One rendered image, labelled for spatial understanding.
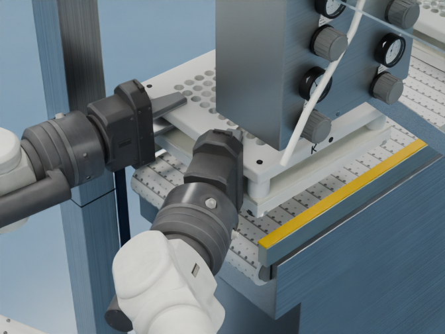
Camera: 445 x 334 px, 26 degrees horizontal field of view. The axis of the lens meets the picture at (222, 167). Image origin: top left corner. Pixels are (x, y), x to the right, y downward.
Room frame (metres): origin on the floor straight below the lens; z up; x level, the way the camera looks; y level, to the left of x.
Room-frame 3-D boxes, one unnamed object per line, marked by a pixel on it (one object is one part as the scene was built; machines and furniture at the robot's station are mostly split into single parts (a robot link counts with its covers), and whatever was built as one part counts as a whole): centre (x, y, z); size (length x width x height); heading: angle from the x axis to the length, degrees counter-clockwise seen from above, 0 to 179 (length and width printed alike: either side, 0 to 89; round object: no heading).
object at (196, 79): (1.05, -0.05, 0.97); 0.25 x 0.24 x 0.02; 41
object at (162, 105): (1.01, 0.08, 0.98); 0.06 x 0.03 x 0.02; 124
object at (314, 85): (0.85, -0.10, 1.12); 0.04 x 0.01 x 0.04; 132
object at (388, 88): (0.93, -0.19, 1.07); 0.03 x 0.02 x 0.04; 132
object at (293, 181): (1.05, -0.05, 0.92); 0.24 x 0.24 x 0.02; 41
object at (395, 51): (0.93, -0.19, 1.11); 0.04 x 0.01 x 0.04; 132
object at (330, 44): (0.85, -0.11, 1.17); 0.03 x 0.02 x 0.04; 132
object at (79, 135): (0.96, 0.15, 0.96); 0.12 x 0.10 x 0.13; 124
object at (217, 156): (0.84, 0.02, 0.96); 0.12 x 0.10 x 0.13; 164
